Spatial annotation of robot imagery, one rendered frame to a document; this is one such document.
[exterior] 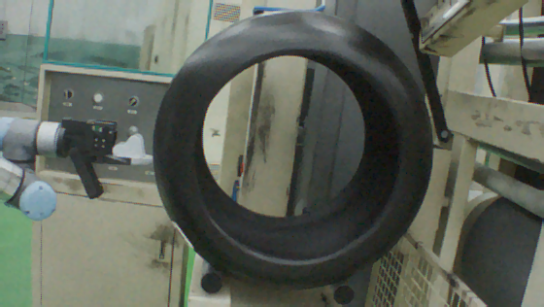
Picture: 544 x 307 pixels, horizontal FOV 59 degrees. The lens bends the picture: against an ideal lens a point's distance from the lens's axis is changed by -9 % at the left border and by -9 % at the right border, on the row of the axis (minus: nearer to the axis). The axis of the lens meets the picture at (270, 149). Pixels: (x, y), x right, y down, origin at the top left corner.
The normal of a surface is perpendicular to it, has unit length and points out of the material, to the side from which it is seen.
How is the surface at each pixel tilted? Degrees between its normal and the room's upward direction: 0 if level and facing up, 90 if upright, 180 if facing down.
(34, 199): 90
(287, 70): 90
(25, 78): 90
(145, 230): 90
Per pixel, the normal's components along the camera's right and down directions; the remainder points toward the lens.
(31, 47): 0.38, 0.20
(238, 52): -0.03, 0.00
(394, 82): 0.21, 0.05
